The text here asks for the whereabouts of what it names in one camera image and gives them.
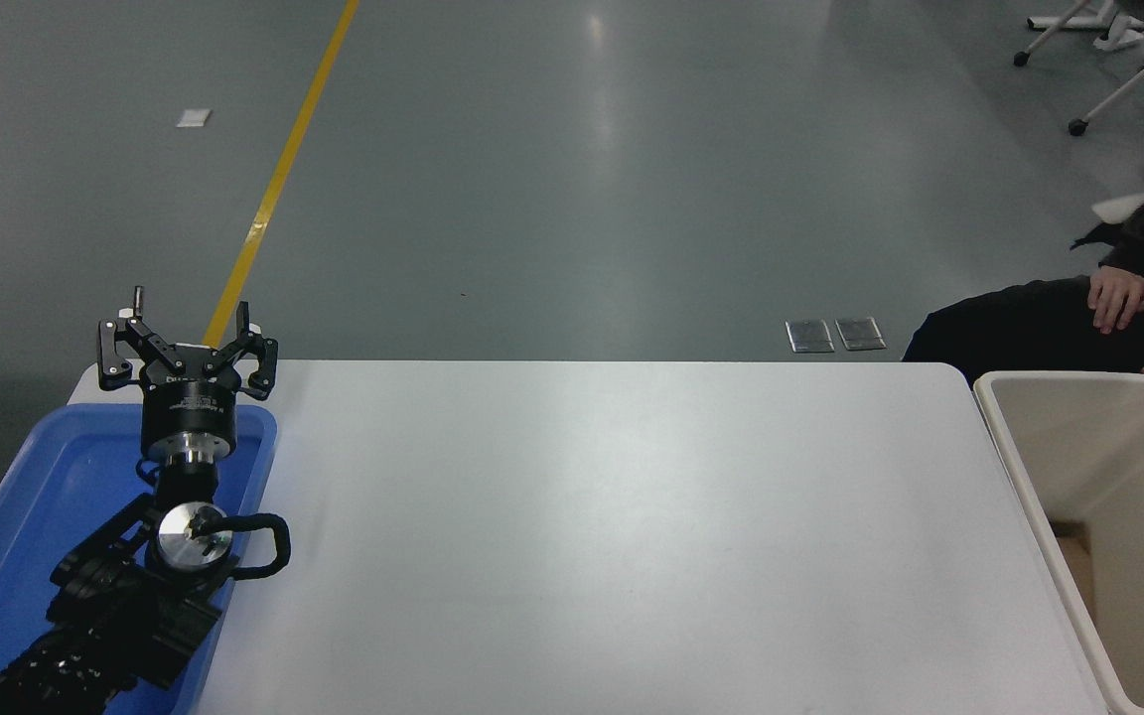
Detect person's right hand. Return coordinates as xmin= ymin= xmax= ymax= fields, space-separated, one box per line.
xmin=1088 ymin=266 xmax=1144 ymax=335

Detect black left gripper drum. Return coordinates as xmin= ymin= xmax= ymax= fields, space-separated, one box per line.
xmin=140 ymin=348 xmax=239 ymax=466

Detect blue plastic tray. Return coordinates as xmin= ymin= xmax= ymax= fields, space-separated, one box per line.
xmin=0 ymin=402 xmax=278 ymax=715

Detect large pale bin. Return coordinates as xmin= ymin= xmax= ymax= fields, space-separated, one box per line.
xmin=973 ymin=370 xmax=1144 ymax=715

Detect seated person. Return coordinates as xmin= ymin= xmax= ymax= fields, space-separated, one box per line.
xmin=902 ymin=149 xmax=1144 ymax=388

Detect white wheeled chair base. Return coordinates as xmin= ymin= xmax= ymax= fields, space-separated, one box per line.
xmin=1013 ymin=0 xmax=1144 ymax=69
xmin=1069 ymin=0 xmax=1144 ymax=138

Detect white chair leg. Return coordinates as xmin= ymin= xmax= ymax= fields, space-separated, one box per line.
xmin=1091 ymin=192 xmax=1144 ymax=225

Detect metal floor plate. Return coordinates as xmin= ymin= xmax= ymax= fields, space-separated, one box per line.
xmin=786 ymin=320 xmax=836 ymax=354
xmin=835 ymin=316 xmax=888 ymax=352

